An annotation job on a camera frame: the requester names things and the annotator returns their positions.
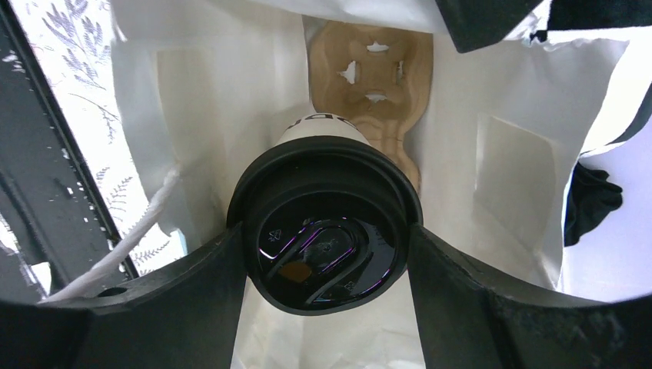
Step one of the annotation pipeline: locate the black cloth bundle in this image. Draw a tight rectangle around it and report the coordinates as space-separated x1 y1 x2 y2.
564 163 623 247

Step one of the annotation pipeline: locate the single brown cup carrier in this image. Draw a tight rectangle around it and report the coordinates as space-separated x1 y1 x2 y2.
308 21 434 188

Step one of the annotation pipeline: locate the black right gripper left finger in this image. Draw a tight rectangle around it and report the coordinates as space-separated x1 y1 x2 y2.
1 228 246 368

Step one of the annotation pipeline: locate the white paper bag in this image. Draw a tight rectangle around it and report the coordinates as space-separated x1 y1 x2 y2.
62 1 651 368

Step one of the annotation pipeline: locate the floral table mat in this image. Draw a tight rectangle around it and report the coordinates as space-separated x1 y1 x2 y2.
0 0 189 286

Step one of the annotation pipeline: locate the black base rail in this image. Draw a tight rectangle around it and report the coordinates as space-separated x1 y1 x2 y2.
0 0 139 304

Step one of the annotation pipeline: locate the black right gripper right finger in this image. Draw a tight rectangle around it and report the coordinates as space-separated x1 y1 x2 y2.
408 224 651 368

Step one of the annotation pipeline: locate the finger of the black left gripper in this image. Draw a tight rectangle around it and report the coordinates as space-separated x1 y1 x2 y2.
435 0 540 53

